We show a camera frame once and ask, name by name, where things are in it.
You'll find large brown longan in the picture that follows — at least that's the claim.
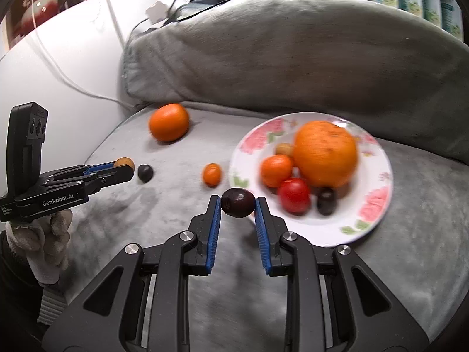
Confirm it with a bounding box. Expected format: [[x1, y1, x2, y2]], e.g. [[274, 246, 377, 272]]
[[113, 157, 135, 171]]

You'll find dark plum back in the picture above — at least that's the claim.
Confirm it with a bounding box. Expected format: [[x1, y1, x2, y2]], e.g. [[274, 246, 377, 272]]
[[137, 164, 154, 184]]

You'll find dark plum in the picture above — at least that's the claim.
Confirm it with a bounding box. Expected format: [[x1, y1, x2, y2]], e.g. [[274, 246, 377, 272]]
[[221, 187, 256, 218], [137, 164, 154, 184], [316, 187, 337, 216]]

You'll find red tomato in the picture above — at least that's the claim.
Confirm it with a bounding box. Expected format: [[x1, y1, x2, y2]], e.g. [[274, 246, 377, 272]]
[[277, 178, 311, 215]]

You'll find dark plum front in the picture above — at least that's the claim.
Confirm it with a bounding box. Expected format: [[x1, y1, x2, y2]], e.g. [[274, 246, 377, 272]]
[[316, 187, 337, 216]]

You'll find small kumquat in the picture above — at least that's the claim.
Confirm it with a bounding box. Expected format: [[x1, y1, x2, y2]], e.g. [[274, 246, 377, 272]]
[[202, 163, 222, 187]]

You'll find mandarin with stem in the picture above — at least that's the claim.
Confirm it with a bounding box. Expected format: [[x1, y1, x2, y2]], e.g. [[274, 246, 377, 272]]
[[260, 154, 293, 188]]

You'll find floral white plate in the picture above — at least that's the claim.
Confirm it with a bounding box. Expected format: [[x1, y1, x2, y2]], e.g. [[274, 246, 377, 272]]
[[228, 112, 393, 247]]

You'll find large smooth orange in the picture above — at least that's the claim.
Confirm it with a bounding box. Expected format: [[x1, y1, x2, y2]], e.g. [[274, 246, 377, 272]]
[[149, 103, 190, 142]]

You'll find small brown longan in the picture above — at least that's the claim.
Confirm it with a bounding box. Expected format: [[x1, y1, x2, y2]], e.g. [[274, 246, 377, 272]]
[[275, 142, 293, 157]]

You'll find left gloved hand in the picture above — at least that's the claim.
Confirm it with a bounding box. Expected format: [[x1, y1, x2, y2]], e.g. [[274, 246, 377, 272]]
[[6, 209, 72, 286]]

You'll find large rough orange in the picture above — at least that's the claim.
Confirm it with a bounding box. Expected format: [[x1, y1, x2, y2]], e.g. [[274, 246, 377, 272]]
[[293, 121, 358, 188]]

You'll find red vase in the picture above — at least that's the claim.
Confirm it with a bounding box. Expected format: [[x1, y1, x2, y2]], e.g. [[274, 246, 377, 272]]
[[19, 0, 59, 36]]

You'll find white power adapter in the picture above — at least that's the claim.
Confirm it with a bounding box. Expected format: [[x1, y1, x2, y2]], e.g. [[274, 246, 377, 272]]
[[145, 0, 169, 25]]

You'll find grey back cushion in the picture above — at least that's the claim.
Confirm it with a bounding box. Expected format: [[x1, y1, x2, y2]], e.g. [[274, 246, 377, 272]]
[[123, 0, 468, 163]]

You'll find black cable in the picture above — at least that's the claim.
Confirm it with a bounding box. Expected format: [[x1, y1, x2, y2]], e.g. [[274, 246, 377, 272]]
[[128, 0, 235, 42]]

